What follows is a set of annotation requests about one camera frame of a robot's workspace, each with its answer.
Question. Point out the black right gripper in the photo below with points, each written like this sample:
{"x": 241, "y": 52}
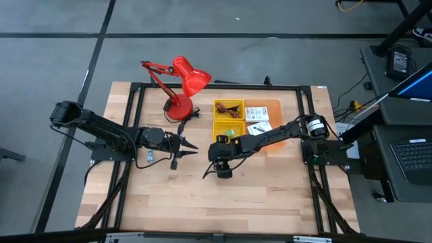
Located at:
{"x": 225, "y": 155}

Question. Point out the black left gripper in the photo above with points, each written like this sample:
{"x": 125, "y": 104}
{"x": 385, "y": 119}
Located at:
{"x": 175, "y": 148}

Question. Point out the green white wall charger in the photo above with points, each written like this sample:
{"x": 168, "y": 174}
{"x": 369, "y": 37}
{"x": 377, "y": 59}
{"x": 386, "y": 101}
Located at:
{"x": 230, "y": 133}

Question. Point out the white box with black picture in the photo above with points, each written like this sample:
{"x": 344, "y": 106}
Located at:
{"x": 261, "y": 128}

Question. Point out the white box with small print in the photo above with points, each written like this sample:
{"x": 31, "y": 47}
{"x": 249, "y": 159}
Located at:
{"x": 256, "y": 114}

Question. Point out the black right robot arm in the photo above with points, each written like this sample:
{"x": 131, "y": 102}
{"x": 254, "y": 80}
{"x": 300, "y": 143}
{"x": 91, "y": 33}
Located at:
{"x": 270, "y": 135}

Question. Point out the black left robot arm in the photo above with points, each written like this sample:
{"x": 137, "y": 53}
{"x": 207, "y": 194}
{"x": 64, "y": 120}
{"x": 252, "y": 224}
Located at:
{"x": 101, "y": 128}

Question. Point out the orange translucent plastic bin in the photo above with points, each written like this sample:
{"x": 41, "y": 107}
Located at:
{"x": 275, "y": 111}

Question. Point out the yellow slotted plastic basket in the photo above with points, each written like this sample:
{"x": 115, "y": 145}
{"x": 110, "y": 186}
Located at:
{"x": 236, "y": 126}
{"x": 216, "y": 117}

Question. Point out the red desk lamp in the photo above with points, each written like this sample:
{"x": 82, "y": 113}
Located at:
{"x": 194, "y": 79}

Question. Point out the white paper sheet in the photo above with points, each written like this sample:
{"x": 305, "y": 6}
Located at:
{"x": 354, "y": 153}

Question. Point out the yellow plug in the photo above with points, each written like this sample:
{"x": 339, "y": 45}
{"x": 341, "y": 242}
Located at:
{"x": 355, "y": 106}

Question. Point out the black side desk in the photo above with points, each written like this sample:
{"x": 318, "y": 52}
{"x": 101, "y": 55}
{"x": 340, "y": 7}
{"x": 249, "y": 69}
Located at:
{"x": 374, "y": 84}

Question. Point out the dark furniture leg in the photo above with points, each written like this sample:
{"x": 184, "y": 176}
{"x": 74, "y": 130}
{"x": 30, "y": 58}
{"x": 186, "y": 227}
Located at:
{"x": 10, "y": 155}

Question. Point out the black laptop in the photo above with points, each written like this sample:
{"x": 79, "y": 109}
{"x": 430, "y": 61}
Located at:
{"x": 411, "y": 158}

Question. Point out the black power adapter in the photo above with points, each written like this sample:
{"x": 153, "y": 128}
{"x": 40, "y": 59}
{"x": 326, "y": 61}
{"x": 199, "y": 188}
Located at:
{"x": 400, "y": 62}

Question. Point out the monitor with blue screen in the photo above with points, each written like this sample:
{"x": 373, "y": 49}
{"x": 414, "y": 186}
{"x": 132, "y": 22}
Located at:
{"x": 416, "y": 86}

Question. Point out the black stand pole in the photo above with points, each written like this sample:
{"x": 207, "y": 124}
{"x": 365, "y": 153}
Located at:
{"x": 401, "y": 28}

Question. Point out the person's shoe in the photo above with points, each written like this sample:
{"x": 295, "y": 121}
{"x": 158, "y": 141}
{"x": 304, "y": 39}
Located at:
{"x": 423, "y": 33}

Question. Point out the black metal table frame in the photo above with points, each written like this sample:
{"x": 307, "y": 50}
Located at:
{"x": 236, "y": 87}

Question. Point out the silver metal bracket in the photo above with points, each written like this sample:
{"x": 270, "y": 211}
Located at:
{"x": 123, "y": 238}
{"x": 312, "y": 239}

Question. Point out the black horizontal frame bar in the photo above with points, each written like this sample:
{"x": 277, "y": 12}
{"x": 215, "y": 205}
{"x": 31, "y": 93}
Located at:
{"x": 50, "y": 236}

